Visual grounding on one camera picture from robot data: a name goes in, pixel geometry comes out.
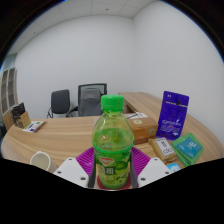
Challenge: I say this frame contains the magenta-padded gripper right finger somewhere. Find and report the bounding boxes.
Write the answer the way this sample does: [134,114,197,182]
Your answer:
[129,146,173,189]

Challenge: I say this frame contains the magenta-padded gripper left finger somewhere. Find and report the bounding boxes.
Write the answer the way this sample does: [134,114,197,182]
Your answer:
[53,146,97,189]

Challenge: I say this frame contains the green drink bottle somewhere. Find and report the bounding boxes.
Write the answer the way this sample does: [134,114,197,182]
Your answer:
[91,94,135,190]

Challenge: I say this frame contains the small blue packet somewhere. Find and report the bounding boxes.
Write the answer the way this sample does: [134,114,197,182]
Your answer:
[165,162,182,174]

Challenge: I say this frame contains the tan flat packet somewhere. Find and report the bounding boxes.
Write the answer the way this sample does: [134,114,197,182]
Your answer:
[148,137,179,164]

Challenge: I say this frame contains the green flat packet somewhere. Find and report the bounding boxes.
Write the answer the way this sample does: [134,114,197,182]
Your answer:
[171,132,205,168]

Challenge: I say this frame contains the small orange cardboard box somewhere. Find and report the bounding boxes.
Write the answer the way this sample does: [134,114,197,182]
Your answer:
[128,116,159,145]

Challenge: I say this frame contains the white paper card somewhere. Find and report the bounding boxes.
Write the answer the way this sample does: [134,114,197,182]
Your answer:
[125,112,148,121]

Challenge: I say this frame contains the printed paper sheet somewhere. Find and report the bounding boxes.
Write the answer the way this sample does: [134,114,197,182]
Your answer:
[22,120,46,133]

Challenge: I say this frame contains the purple standing pouch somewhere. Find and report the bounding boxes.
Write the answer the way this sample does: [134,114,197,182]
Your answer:
[157,90,190,141]

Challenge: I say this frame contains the black padded office chair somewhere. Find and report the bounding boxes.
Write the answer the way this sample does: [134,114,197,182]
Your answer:
[46,89,72,119]

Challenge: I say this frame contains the wooden side desk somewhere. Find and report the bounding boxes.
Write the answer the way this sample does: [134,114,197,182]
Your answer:
[118,91,168,116]

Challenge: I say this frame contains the black mesh office chair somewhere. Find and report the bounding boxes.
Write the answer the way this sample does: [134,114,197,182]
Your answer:
[65,82,108,118]

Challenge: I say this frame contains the open dark cardboard box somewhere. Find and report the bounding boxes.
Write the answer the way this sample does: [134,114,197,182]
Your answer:
[1,102,32,131]

